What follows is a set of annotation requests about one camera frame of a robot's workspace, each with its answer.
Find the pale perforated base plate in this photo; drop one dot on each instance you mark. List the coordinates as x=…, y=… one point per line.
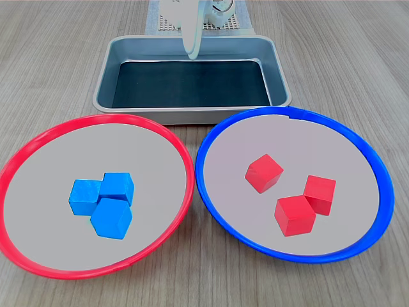
x=233, y=24

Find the red wooden cube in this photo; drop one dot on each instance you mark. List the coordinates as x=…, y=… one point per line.
x=319, y=193
x=263, y=172
x=294, y=215

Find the blue wooden cube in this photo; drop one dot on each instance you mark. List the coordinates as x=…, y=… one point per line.
x=83, y=198
x=110, y=219
x=115, y=184

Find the red-rimmed white plate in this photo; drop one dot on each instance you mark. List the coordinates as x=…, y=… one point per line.
x=48, y=208

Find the black tray mat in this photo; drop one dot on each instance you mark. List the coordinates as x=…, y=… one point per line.
x=191, y=83

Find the blue-rimmed white plate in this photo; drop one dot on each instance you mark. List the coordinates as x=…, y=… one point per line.
x=351, y=192

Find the steel tray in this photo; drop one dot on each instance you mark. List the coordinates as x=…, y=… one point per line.
x=191, y=116

